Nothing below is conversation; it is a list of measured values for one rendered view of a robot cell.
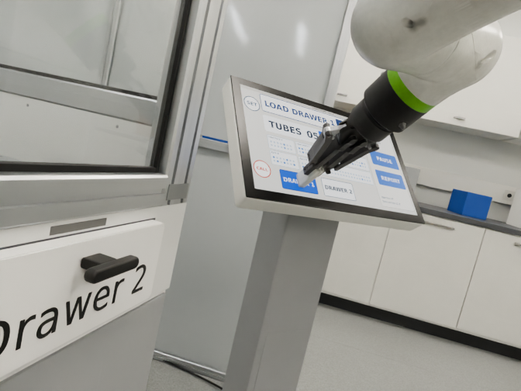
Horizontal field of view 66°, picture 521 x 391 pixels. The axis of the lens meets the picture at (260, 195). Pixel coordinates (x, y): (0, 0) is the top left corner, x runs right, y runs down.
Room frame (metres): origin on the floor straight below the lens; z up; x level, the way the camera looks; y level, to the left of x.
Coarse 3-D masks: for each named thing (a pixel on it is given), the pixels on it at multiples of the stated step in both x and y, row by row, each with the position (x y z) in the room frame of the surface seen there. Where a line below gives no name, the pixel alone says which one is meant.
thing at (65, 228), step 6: (78, 222) 0.40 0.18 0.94; (84, 222) 0.40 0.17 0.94; (90, 222) 0.41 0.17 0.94; (96, 222) 0.42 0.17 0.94; (102, 222) 0.43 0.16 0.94; (54, 228) 0.37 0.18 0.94; (60, 228) 0.37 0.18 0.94; (66, 228) 0.38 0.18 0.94; (72, 228) 0.39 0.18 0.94; (78, 228) 0.40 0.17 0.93; (84, 228) 0.41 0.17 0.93; (54, 234) 0.37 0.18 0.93
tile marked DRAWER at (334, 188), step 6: (324, 180) 0.88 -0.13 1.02; (330, 180) 0.89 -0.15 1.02; (336, 180) 0.91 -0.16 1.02; (324, 186) 0.87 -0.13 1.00; (330, 186) 0.88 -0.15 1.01; (336, 186) 0.89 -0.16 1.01; (342, 186) 0.90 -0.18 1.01; (348, 186) 0.92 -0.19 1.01; (324, 192) 0.86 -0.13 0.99; (330, 192) 0.87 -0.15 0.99; (336, 192) 0.88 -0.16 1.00; (342, 192) 0.89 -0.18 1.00; (348, 192) 0.90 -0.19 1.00; (342, 198) 0.88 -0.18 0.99; (348, 198) 0.89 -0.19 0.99; (354, 198) 0.90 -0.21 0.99
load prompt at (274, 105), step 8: (264, 96) 0.93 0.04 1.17; (264, 104) 0.92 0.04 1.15; (272, 104) 0.93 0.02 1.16; (280, 104) 0.95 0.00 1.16; (288, 104) 0.96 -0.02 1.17; (272, 112) 0.91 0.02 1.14; (280, 112) 0.93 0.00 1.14; (288, 112) 0.95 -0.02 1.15; (296, 112) 0.96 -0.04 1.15; (304, 112) 0.98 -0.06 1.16; (312, 112) 1.00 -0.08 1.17; (320, 112) 1.02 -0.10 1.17; (304, 120) 0.96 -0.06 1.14; (312, 120) 0.98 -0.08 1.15; (320, 120) 1.00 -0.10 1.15; (328, 120) 1.02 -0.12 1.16; (336, 120) 1.04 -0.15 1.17
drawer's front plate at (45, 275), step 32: (128, 224) 0.48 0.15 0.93; (160, 224) 0.52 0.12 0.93; (0, 256) 0.30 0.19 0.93; (32, 256) 0.32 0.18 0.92; (64, 256) 0.36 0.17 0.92; (0, 288) 0.30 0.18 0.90; (32, 288) 0.33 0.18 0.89; (64, 288) 0.37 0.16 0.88; (96, 288) 0.41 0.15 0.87; (128, 288) 0.48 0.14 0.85; (32, 320) 0.33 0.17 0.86; (64, 320) 0.38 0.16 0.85; (96, 320) 0.42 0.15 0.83; (32, 352) 0.34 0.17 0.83
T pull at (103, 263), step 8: (88, 256) 0.39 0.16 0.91; (96, 256) 0.39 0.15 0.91; (104, 256) 0.40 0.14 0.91; (128, 256) 0.41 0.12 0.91; (88, 264) 0.38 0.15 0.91; (96, 264) 0.38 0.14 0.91; (104, 264) 0.37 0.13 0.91; (112, 264) 0.38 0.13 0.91; (120, 264) 0.39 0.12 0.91; (128, 264) 0.40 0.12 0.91; (136, 264) 0.42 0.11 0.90; (88, 272) 0.35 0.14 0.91; (96, 272) 0.35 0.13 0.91; (104, 272) 0.36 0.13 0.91; (112, 272) 0.38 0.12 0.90; (120, 272) 0.39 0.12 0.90; (88, 280) 0.35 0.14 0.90; (96, 280) 0.35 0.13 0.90
